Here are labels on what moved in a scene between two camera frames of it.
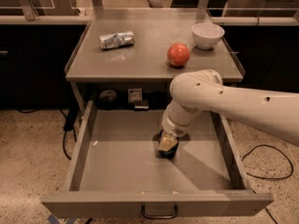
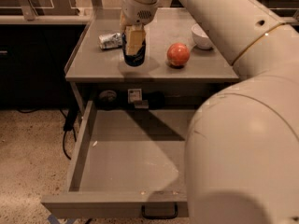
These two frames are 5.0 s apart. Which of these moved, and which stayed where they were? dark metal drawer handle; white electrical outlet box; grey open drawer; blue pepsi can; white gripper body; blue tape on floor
Moved: white gripper body; blue pepsi can
Stayed: grey open drawer; dark metal drawer handle; blue tape on floor; white electrical outlet box
